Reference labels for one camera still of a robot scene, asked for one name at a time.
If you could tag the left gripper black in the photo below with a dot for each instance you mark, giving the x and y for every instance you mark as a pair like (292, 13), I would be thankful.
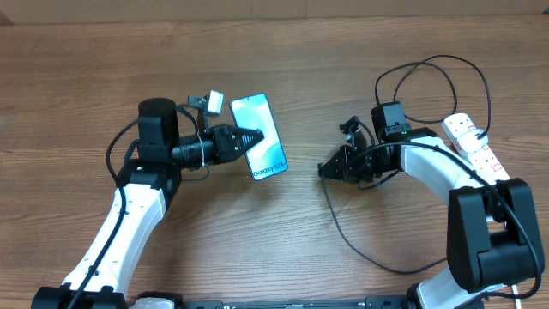
(225, 150)

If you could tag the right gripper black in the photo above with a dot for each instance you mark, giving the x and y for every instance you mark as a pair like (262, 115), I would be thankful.
(345, 160)

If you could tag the Samsung Galaxy smartphone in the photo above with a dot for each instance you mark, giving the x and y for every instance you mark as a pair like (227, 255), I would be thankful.
(264, 152)

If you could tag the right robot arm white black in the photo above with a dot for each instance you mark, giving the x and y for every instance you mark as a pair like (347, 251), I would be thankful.
(493, 238)

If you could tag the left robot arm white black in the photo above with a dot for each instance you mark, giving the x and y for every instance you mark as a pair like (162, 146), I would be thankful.
(145, 187)

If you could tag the white charger plug adapter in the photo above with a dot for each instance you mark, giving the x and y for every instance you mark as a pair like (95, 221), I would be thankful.
(471, 141)

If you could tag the white power strip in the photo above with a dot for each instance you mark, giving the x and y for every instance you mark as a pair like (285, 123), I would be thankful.
(484, 161)

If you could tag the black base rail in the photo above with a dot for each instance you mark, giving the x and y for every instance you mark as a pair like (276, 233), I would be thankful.
(300, 304)

